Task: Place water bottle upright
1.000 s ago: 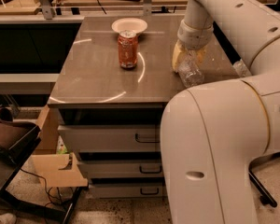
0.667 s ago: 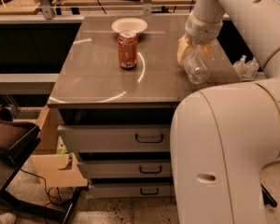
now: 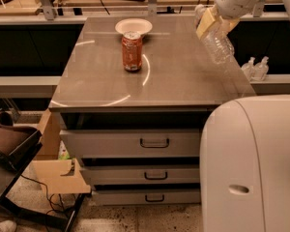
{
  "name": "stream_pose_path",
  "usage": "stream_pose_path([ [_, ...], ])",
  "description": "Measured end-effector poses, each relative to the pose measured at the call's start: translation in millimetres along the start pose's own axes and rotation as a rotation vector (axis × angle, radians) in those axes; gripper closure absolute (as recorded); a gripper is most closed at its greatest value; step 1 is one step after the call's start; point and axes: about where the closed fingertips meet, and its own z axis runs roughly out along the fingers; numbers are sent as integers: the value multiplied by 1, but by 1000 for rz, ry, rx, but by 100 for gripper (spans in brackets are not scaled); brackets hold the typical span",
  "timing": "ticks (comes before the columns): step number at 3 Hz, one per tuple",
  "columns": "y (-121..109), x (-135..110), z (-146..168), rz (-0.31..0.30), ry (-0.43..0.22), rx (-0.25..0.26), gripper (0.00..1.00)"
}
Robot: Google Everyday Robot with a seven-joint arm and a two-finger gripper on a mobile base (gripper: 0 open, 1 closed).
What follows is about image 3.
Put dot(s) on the orange soda can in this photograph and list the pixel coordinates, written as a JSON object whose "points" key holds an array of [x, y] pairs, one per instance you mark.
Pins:
{"points": [[132, 51]]}

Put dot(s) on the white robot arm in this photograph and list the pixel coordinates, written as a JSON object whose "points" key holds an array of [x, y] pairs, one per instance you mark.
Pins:
{"points": [[245, 144]]}

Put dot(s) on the middle grey drawer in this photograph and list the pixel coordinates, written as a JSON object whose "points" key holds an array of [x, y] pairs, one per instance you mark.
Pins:
{"points": [[141, 174]]}

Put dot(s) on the grey drawer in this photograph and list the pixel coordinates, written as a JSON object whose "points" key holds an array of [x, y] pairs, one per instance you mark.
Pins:
{"points": [[141, 174], [131, 143], [146, 197]]}

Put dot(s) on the clear pump bottle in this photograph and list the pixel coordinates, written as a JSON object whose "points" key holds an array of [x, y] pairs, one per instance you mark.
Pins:
{"points": [[247, 68], [261, 69]]}

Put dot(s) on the left clear pump bottle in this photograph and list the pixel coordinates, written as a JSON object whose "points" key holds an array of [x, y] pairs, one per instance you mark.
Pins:
{"points": [[247, 68]]}

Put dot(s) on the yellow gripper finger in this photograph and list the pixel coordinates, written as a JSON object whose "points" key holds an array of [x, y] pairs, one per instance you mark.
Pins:
{"points": [[227, 25], [206, 20]]}

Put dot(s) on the white shoe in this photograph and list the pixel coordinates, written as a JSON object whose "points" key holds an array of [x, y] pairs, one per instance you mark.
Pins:
{"points": [[7, 226]]}

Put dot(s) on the top grey drawer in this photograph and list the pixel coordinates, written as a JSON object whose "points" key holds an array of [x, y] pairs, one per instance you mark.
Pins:
{"points": [[131, 143]]}

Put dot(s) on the bottom grey drawer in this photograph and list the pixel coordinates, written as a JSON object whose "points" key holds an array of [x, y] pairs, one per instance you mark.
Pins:
{"points": [[146, 197]]}

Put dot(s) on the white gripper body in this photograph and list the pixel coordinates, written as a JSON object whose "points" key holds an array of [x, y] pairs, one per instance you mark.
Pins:
{"points": [[232, 4]]}

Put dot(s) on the grey drawer cabinet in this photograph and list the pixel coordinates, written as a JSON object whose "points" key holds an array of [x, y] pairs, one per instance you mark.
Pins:
{"points": [[177, 88]]}

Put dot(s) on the brown cardboard box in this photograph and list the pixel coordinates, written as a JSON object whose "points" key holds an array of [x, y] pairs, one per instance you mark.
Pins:
{"points": [[62, 176]]}

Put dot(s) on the clear plastic water bottle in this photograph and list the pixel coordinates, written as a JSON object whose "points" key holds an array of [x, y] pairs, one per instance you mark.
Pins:
{"points": [[218, 46]]}

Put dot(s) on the right clear pump bottle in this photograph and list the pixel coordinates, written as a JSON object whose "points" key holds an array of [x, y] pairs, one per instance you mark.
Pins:
{"points": [[261, 69]]}

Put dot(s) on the white paper bowl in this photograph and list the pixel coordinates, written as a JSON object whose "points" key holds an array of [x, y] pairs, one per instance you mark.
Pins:
{"points": [[139, 25]]}

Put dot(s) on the black office chair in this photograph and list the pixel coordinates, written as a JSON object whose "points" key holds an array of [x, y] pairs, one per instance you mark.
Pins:
{"points": [[18, 146]]}

